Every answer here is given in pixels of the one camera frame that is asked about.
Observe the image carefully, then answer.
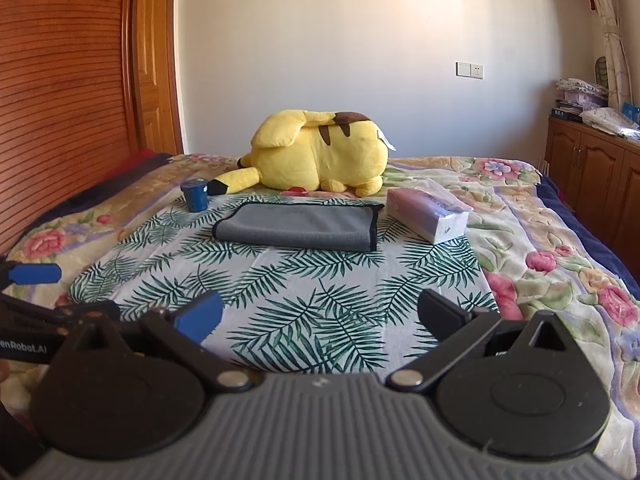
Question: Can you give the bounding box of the purple and grey towel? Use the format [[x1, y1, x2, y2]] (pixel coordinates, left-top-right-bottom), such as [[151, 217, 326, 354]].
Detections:
[[212, 203, 383, 252]]

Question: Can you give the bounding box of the palm leaf print cloth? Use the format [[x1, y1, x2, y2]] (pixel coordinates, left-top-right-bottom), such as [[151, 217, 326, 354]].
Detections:
[[68, 197, 496, 375]]

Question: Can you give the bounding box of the floral bed blanket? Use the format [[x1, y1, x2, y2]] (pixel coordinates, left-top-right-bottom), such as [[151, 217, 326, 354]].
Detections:
[[9, 155, 639, 478]]

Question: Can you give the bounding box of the pink tissue pack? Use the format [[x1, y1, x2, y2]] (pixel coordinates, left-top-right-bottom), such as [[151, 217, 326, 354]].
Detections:
[[386, 179, 473, 245]]

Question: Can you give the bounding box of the blue cylindrical container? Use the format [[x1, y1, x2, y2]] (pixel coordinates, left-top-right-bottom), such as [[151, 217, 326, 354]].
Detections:
[[180, 178, 208, 212]]

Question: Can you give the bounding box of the wooden slatted headboard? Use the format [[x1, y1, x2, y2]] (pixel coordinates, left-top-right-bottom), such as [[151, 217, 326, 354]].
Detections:
[[1, 0, 139, 252]]

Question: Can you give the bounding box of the yellow Pikachu plush toy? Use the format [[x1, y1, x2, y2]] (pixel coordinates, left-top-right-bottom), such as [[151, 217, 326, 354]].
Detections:
[[207, 110, 394, 197]]

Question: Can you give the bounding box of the wooden side cabinet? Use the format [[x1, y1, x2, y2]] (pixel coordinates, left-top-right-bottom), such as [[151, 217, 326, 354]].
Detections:
[[544, 117, 639, 278]]

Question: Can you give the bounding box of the white folded cloth on cabinet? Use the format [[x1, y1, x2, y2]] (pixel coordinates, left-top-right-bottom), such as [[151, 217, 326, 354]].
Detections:
[[580, 107, 640, 139]]

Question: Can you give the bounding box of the stack of folded linens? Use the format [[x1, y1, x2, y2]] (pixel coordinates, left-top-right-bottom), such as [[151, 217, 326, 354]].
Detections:
[[550, 78, 608, 124]]

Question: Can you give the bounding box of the wooden door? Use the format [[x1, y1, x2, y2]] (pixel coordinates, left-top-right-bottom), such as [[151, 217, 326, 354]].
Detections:
[[131, 0, 183, 155]]

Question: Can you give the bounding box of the floral curtain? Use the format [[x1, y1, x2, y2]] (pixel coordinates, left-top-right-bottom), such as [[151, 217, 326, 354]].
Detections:
[[594, 0, 634, 110]]

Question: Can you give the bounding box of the white wall socket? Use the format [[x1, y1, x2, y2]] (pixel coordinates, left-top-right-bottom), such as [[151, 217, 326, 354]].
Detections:
[[456, 62, 484, 79]]

